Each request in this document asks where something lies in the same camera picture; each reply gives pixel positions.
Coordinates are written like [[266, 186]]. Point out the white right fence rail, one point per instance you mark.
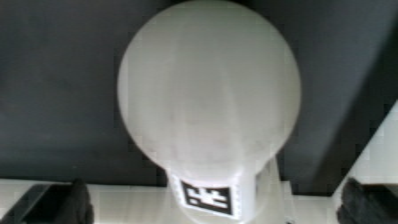
[[376, 166]]

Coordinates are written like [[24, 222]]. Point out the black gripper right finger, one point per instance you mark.
[[369, 203]]

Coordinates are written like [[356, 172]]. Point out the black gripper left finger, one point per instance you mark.
[[54, 204]]

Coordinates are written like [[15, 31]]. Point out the white lamp base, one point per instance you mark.
[[149, 203]]

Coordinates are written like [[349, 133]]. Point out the white lamp bulb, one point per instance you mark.
[[209, 95]]

